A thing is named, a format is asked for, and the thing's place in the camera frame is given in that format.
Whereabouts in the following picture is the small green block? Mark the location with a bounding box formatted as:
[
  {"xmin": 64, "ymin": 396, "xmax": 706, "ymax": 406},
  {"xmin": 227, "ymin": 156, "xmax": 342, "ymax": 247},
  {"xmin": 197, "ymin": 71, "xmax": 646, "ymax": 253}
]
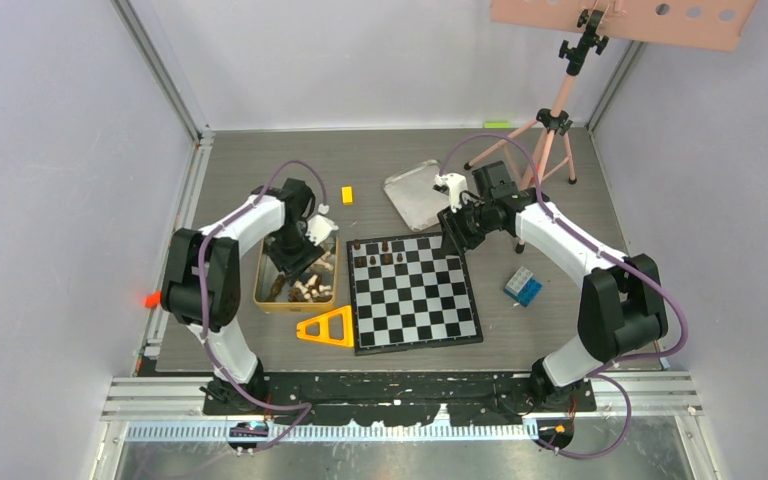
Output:
[{"xmin": 482, "ymin": 120, "xmax": 511, "ymax": 130}]

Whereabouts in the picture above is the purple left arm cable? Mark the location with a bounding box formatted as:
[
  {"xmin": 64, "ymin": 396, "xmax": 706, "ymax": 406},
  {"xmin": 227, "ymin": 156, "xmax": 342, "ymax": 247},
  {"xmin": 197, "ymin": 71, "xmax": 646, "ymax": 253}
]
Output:
[{"xmin": 197, "ymin": 159, "xmax": 329, "ymax": 455}]

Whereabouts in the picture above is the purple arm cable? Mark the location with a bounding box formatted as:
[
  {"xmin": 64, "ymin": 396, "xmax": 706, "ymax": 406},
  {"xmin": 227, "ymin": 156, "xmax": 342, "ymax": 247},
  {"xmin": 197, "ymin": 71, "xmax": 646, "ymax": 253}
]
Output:
[
  {"xmin": 197, "ymin": 159, "xmax": 329, "ymax": 455},
  {"xmin": 438, "ymin": 132, "xmax": 690, "ymax": 461}
]

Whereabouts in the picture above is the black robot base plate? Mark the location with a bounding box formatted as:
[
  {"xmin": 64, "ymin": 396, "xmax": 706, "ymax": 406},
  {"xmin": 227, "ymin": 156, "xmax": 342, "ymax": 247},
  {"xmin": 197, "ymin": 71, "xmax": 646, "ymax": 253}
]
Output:
[{"xmin": 200, "ymin": 371, "xmax": 596, "ymax": 427}]

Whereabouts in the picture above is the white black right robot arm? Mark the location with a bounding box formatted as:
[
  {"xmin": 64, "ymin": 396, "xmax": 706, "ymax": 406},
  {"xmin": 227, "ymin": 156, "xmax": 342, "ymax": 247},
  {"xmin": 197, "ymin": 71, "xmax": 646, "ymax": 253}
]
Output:
[{"xmin": 433, "ymin": 161, "xmax": 668, "ymax": 411}]

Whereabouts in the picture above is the red orange block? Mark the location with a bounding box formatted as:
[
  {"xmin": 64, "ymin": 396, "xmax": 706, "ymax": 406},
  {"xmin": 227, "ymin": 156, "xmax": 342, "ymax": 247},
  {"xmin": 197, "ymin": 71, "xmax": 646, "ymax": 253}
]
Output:
[{"xmin": 144, "ymin": 291, "xmax": 162, "ymax": 309}]

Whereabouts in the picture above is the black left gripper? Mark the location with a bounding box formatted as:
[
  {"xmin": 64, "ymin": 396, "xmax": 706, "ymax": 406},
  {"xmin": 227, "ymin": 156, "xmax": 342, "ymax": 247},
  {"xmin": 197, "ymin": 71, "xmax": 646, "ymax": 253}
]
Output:
[{"xmin": 266, "ymin": 224, "xmax": 324, "ymax": 285}]

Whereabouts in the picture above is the blue white lego block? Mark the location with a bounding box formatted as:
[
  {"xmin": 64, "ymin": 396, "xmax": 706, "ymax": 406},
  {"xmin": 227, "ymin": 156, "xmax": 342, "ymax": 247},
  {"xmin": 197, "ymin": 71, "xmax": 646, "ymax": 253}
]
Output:
[{"xmin": 503, "ymin": 267, "xmax": 542, "ymax": 307}]

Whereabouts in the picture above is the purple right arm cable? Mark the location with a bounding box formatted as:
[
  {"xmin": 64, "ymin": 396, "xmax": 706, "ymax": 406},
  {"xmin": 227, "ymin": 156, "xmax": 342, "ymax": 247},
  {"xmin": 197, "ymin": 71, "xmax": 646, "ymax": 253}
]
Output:
[{"xmin": 438, "ymin": 132, "xmax": 690, "ymax": 461}]

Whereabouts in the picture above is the tin lid with bears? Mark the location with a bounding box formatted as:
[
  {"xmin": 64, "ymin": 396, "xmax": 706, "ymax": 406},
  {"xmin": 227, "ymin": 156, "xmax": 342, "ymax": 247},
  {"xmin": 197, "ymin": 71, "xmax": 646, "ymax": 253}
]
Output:
[{"xmin": 382, "ymin": 159, "xmax": 449, "ymax": 232}]

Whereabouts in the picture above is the gold tin box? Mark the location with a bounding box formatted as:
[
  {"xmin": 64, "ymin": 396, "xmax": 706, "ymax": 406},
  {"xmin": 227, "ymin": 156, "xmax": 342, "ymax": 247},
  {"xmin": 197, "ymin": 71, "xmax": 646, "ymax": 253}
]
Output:
[{"xmin": 252, "ymin": 234, "xmax": 341, "ymax": 315}]

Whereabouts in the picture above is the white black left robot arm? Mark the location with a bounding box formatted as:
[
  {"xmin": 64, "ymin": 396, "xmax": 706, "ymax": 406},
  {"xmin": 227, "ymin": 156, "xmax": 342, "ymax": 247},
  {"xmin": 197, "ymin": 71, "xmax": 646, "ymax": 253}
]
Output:
[{"xmin": 160, "ymin": 179, "xmax": 336, "ymax": 414}]

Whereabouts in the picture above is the black white folding chessboard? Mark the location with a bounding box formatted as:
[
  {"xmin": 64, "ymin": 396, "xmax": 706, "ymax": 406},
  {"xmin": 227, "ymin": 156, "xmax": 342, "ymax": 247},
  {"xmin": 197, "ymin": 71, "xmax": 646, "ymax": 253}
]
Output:
[{"xmin": 345, "ymin": 232, "xmax": 484, "ymax": 356}]

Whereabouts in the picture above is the yellow triangular toy frame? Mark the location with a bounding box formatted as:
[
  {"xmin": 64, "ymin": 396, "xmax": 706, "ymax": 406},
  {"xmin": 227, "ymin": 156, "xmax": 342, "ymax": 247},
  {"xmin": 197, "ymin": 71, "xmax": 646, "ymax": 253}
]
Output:
[{"xmin": 296, "ymin": 305, "xmax": 355, "ymax": 348}]

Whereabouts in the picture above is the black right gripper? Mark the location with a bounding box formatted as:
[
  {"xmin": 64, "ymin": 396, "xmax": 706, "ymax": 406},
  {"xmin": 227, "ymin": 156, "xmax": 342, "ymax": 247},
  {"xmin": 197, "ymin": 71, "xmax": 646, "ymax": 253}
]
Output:
[{"xmin": 438, "ymin": 197, "xmax": 495, "ymax": 257}]

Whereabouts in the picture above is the small yellow block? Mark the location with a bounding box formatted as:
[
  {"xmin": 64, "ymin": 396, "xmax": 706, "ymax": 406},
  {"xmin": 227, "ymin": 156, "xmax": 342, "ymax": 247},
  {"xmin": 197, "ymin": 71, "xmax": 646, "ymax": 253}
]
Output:
[{"xmin": 340, "ymin": 186, "xmax": 354, "ymax": 206}]

